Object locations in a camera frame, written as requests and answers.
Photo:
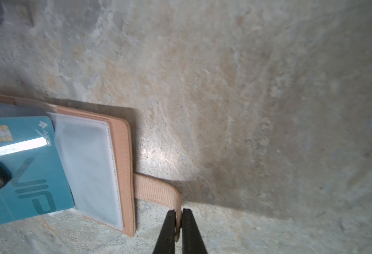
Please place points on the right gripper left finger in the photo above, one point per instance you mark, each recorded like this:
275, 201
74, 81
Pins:
166, 241

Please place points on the brown leather card holder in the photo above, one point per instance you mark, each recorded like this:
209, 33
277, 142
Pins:
97, 157

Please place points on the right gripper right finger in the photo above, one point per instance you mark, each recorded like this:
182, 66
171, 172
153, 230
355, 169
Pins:
192, 242

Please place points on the teal VIP card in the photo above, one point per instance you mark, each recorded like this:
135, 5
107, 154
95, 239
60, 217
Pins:
38, 184

